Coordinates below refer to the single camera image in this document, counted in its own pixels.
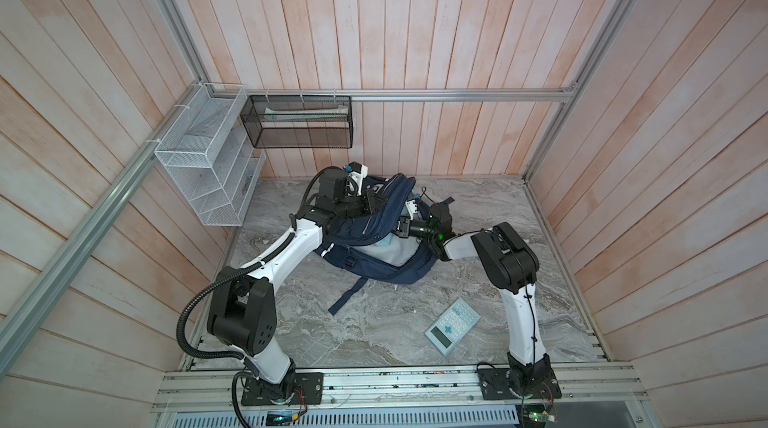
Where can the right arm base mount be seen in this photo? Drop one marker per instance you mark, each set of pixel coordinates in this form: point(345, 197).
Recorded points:
point(518, 381)

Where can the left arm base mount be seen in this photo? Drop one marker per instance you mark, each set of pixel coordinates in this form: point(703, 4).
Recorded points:
point(303, 388)

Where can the white wire shelf rack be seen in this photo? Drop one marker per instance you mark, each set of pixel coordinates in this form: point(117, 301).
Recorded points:
point(207, 153)

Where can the aluminium frame horizontal bar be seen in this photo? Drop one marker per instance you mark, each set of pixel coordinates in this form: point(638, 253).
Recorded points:
point(427, 95)

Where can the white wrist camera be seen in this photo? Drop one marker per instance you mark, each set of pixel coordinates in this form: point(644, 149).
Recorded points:
point(356, 174)
point(414, 209)

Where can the black mesh wire basket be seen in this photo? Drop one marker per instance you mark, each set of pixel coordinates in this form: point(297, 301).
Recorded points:
point(298, 121)

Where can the teal calculator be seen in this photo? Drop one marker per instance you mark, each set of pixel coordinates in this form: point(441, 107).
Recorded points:
point(452, 326)

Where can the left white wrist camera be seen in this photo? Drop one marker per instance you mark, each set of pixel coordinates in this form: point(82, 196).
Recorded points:
point(356, 174)

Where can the navy blue student backpack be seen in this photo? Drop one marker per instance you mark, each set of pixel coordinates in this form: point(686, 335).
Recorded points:
point(352, 248)

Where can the light blue pencil pouch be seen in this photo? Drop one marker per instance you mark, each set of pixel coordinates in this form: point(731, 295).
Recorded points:
point(390, 242)

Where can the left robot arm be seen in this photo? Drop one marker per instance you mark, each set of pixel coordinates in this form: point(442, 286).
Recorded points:
point(243, 313)

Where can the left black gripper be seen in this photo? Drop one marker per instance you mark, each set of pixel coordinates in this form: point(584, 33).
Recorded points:
point(369, 207)

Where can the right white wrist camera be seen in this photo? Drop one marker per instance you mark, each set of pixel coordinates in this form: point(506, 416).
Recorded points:
point(414, 209)

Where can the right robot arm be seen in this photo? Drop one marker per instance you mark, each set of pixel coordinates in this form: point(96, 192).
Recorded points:
point(511, 266)

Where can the aluminium mounting rail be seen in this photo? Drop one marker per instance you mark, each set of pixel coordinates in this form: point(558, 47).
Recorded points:
point(457, 385)

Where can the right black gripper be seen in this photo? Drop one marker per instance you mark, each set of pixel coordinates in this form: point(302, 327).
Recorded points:
point(402, 221)

